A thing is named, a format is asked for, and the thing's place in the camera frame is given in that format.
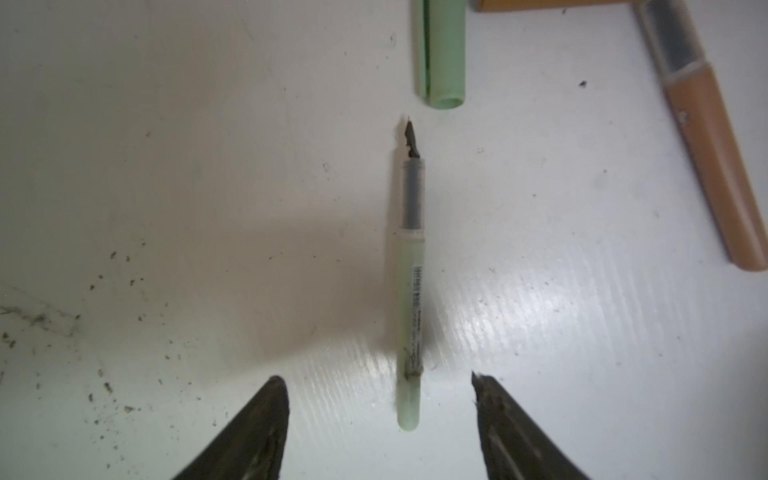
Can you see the orange pen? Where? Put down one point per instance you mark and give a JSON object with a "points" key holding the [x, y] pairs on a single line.
{"points": [[697, 106]]}

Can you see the orange pen cap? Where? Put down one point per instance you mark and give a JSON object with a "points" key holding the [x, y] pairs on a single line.
{"points": [[525, 5]]}

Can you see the green pen cap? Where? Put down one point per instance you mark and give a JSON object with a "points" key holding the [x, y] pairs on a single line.
{"points": [[440, 27]]}

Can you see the green pen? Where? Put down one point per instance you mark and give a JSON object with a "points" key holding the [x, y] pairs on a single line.
{"points": [[410, 261]]}

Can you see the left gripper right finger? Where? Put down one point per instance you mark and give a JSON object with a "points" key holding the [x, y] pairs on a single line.
{"points": [[512, 444]]}

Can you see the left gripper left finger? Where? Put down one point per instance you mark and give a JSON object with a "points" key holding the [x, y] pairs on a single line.
{"points": [[252, 445]]}

